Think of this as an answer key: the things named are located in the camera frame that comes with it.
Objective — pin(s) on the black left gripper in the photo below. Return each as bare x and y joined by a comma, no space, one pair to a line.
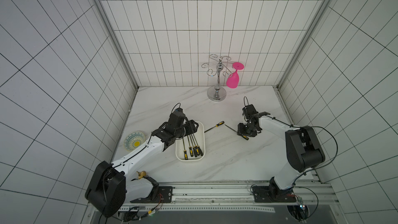
189,126

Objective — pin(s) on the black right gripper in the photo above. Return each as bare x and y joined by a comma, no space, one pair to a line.
244,129

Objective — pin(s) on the file tool yellow black handle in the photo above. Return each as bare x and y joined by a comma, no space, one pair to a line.
190,147

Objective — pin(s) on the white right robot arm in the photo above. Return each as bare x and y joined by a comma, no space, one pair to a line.
303,151

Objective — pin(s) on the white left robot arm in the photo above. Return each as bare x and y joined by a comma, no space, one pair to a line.
116,183

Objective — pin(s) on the white plastic storage box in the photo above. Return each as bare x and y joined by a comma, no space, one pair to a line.
200,136

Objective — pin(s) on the chrome glass hanger stand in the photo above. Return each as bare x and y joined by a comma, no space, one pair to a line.
217,93

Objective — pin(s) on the pink plastic wine glass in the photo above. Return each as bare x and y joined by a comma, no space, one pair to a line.
233,79

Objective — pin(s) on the patterned round plate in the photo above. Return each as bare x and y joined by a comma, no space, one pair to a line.
134,140

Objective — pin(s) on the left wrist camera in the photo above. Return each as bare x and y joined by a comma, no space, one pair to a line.
178,111

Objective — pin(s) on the aluminium mounting rail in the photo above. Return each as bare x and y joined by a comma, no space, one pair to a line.
243,196

